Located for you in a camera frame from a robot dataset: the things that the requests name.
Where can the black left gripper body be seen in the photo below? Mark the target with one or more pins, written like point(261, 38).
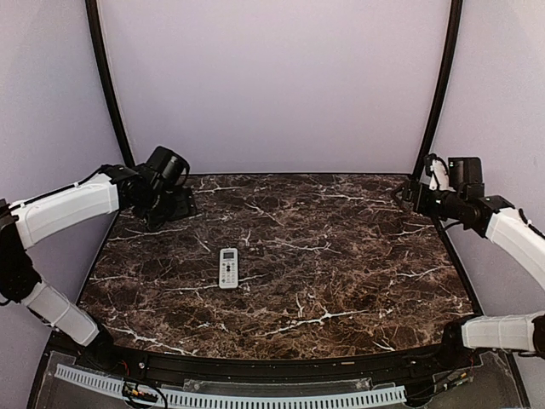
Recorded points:
point(166, 208)

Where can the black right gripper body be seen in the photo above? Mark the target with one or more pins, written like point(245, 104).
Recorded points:
point(433, 208)

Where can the white remote control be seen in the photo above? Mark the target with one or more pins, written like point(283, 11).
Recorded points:
point(228, 269)

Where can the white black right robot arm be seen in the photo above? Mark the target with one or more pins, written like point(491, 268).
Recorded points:
point(456, 191)

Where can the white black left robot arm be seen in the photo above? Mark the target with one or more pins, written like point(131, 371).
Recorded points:
point(156, 193)

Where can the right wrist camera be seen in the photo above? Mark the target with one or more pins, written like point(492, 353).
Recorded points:
point(436, 169)

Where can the black front rail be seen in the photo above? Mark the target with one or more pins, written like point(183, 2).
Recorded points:
point(409, 366)

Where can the black vertical frame post right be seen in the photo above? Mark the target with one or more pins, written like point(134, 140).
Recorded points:
point(448, 54)

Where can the black vertical frame post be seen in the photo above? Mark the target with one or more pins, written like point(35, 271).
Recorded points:
point(448, 54)
point(106, 82)

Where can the white slotted cable duct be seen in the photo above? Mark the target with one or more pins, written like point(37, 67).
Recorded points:
point(209, 396)

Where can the black vertical frame post left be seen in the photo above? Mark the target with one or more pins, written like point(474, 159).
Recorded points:
point(106, 82)

